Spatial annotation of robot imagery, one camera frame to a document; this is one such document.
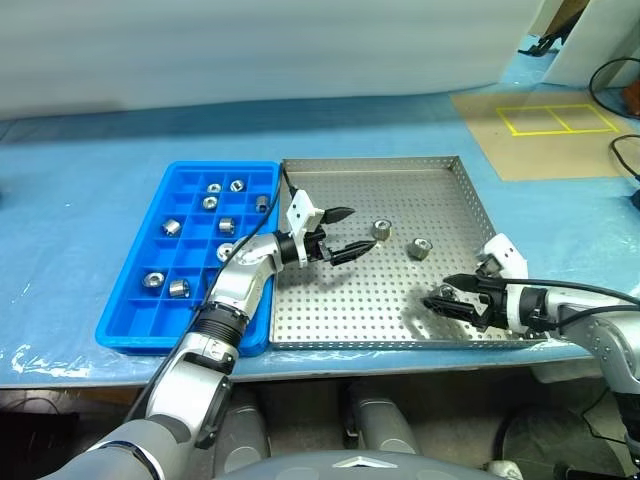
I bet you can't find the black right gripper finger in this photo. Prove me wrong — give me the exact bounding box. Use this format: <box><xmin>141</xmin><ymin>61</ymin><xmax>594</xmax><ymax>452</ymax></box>
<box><xmin>443</xmin><ymin>273</ymin><xmax>484</xmax><ymax>292</ymax></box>
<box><xmin>422</xmin><ymin>296</ymin><xmax>479</xmax><ymax>324</ymax></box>

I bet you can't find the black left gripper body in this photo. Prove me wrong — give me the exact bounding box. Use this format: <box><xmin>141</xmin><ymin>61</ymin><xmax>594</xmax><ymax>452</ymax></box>
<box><xmin>305</xmin><ymin>228</ymin><xmax>335</xmax><ymax>264</ymax></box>

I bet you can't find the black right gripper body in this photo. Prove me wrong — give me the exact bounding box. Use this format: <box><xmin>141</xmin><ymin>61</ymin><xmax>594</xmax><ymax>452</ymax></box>
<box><xmin>472</xmin><ymin>280</ymin><xmax>507</xmax><ymax>331</ymax></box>

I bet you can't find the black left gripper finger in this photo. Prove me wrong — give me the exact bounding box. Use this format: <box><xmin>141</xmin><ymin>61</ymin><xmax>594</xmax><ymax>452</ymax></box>
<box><xmin>330</xmin><ymin>238</ymin><xmax>377</xmax><ymax>266</ymax></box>
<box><xmin>324</xmin><ymin>206</ymin><xmax>357</xmax><ymax>226</ymax></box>

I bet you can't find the blue compartment tray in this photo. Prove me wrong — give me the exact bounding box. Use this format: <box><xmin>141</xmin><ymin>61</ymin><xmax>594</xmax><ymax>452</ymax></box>
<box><xmin>94</xmin><ymin>159</ymin><xmax>281</xmax><ymax>357</ymax></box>

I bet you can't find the perforated metal tray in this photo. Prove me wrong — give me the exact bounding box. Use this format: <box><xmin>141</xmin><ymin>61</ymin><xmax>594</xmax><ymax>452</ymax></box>
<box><xmin>268</xmin><ymin>154</ymin><xmax>549</xmax><ymax>351</ymax></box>

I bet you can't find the grey rounded cylinder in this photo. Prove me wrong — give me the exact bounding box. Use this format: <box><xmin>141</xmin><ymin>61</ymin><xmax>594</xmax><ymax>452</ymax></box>
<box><xmin>344</xmin><ymin>384</ymin><xmax>421</xmax><ymax>456</ymax></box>
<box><xmin>214</xmin><ymin>394</ymin><xmax>271</xmax><ymax>474</ymax></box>

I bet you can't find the brown cardboard mat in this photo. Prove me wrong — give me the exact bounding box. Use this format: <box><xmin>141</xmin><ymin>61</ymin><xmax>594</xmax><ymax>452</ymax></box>
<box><xmin>449</xmin><ymin>89</ymin><xmax>639</xmax><ymax>182</ymax></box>

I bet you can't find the white backdrop sheet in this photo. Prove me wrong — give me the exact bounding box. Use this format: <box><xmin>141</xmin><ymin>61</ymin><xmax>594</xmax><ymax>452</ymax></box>
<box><xmin>0</xmin><ymin>0</ymin><xmax>546</xmax><ymax>121</ymax></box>

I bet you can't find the grey robot torso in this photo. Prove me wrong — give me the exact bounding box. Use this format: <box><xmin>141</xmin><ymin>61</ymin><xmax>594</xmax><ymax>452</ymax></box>
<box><xmin>214</xmin><ymin>449</ymin><xmax>501</xmax><ymax>480</ymax></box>

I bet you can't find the white foam board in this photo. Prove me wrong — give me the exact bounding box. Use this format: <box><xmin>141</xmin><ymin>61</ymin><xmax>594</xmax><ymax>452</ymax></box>
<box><xmin>542</xmin><ymin>0</ymin><xmax>640</xmax><ymax>86</ymax></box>

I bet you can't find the black metal stand foot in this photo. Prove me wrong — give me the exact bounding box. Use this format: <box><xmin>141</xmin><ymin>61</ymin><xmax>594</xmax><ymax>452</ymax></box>
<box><xmin>517</xmin><ymin>24</ymin><xmax>576</xmax><ymax>57</ymax></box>

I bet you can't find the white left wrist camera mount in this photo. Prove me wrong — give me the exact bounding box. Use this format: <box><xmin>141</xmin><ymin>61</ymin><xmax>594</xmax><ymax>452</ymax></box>
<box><xmin>286</xmin><ymin>188</ymin><xmax>325</xmax><ymax>267</ymax></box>

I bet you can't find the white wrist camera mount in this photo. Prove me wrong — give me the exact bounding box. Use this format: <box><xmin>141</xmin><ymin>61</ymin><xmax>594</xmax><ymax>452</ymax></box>
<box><xmin>473</xmin><ymin>234</ymin><xmax>530</xmax><ymax>335</ymax></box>
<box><xmin>286</xmin><ymin>188</ymin><xmax>325</xmax><ymax>267</ymax></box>

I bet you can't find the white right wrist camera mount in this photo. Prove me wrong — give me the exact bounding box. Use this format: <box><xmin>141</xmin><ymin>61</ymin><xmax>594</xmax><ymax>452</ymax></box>
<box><xmin>473</xmin><ymin>234</ymin><xmax>530</xmax><ymax>335</ymax></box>

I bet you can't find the black looped cable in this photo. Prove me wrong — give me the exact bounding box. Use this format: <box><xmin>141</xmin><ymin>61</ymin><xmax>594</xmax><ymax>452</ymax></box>
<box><xmin>588</xmin><ymin>57</ymin><xmax>640</xmax><ymax>119</ymax></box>
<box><xmin>608</xmin><ymin>134</ymin><xmax>640</xmax><ymax>181</ymax></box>

